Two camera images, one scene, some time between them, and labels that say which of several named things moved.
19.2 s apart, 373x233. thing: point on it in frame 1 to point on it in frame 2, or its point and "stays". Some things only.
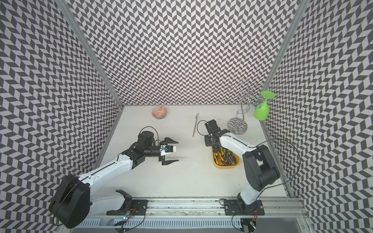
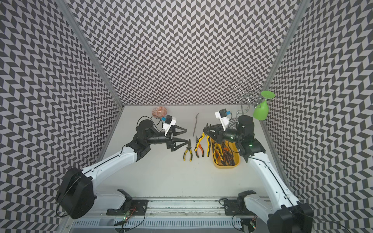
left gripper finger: (167, 140) to (178, 133)
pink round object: (159, 112) stays
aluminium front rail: (206, 207) stays
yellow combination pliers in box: (221, 154) stays
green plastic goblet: (261, 112) stays
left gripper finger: (167, 162) to (174, 147)
